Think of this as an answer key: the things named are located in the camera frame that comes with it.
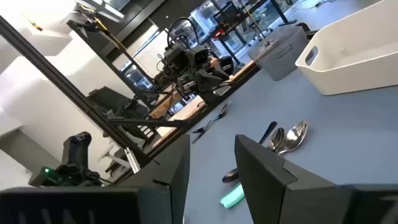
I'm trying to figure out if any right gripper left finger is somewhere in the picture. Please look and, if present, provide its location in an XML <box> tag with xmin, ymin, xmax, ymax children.
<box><xmin>0</xmin><ymin>134</ymin><xmax>192</xmax><ymax>224</ymax></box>

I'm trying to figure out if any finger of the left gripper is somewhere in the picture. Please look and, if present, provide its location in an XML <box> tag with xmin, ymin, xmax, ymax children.
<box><xmin>178</xmin><ymin>72</ymin><xmax>206</xmax><ymax>101</ymax></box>
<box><xmin>207</xmin><ymin>57</ymin><xmax>234</xmax><ymax>105</ymax></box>

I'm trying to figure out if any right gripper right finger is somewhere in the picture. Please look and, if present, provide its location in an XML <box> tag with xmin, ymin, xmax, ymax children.
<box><xmin>234</xmin><ymin>134</ymin><xmax>398</xmax><ymax>224</ymax></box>

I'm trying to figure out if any small teal-handled spoon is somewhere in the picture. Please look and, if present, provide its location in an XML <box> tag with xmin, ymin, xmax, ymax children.
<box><xmin>191</xmin><ymin>102</ymin><xmax>233</xmax><ymax>145</ymax></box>
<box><xmin>220</xmin><ymin>126</ymin><xmax>285</xmax><ymax>209</ymax></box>

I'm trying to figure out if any large teal-handled silver spoon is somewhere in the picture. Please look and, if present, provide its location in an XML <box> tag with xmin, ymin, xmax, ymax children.
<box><xmin>277</xmin><ymin>120</ymin><xmax>308</xmax><ymax>156</ymax></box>

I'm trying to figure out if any black metal shelving rack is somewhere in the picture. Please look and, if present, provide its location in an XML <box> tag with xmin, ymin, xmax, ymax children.
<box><xmin>214</xmin><ymin>0</ymin><xmax>292</xmax><ymax>66</ymax></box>

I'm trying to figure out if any grey plastic bin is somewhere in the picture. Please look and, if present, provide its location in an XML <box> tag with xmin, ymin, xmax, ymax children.
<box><xmin>248</xmin><ymin>25</ymin><xmax>309</xmax><ymax>81</ymax></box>

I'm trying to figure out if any blue table mat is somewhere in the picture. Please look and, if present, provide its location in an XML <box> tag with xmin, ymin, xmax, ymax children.
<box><xmin>182</xmin><ymin>60</ymin><xmax>398</xmax><ymax>224</ymax></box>

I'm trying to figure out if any black ribbed equipment block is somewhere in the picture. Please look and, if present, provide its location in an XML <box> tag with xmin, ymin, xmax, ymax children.
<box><xmin>86</xmin><ymin>86</ymin><xmax>150</xmax><ymax>125</ymax></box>

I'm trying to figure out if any black device with green light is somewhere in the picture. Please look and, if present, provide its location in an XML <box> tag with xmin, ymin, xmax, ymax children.
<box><xmin>27</xmin><ymin>131</ymin><xmax>103</xmax><ymax>187</ymax></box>

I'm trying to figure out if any white plastic bin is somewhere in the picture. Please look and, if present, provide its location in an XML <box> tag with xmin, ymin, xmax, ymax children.
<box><xmin>295</xmin><ymin>0</ymin><xmax>398</xmax><ymax>96</ymax></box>

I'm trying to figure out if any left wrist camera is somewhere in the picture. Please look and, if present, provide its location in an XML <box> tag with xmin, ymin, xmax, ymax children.
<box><xmin>192</xmin><ymin>45</ymin><xmax>210</xmax><ymax>67</ymax></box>

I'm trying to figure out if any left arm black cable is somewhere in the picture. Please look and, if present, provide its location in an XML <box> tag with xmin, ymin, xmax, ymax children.
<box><xmin>167</xmin><ymin>17</ymin><xmax>201</xmax><ymax>50</ymax></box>

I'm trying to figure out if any silver aluminium bracket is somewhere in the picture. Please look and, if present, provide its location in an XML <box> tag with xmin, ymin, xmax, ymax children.
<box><xmin>123</xmin><ymin>147</ymin><xmax>141</xmax><ymax>174</ymax></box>

